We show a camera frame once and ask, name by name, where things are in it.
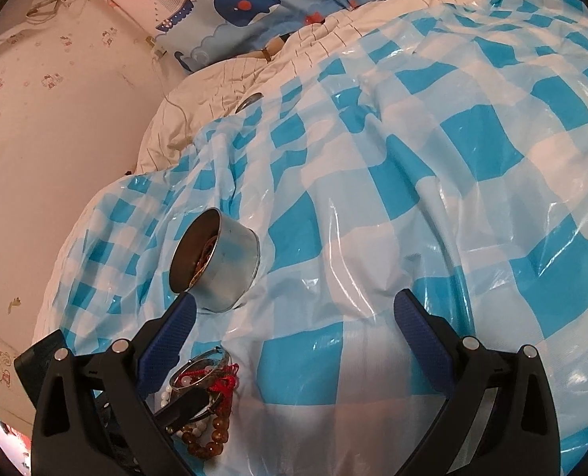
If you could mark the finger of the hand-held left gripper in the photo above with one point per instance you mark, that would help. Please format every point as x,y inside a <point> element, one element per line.
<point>185,406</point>

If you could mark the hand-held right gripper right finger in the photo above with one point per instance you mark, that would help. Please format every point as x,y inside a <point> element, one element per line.
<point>420,342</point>

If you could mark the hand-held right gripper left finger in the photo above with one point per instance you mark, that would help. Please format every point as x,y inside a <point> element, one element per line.
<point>172,337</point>

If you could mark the silver bangle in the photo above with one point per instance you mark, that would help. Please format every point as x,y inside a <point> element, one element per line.
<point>214,357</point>

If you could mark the round metal tin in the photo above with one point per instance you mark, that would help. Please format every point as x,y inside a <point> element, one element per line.
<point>234,267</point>

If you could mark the pink cloth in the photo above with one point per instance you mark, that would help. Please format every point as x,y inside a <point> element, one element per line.
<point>14,439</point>

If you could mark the blue checkered plastic sheet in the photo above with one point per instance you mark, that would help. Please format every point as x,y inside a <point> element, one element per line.
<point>398,183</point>

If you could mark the small dark round object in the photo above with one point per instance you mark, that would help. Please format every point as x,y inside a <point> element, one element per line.
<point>251,101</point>

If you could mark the white quilt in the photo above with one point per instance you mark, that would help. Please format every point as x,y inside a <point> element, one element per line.
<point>214,84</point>

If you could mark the whale print blue fabric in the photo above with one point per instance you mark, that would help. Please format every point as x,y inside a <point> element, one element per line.
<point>254,5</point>

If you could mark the white wall charger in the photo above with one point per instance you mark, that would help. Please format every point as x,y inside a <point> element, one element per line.
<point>157,49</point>

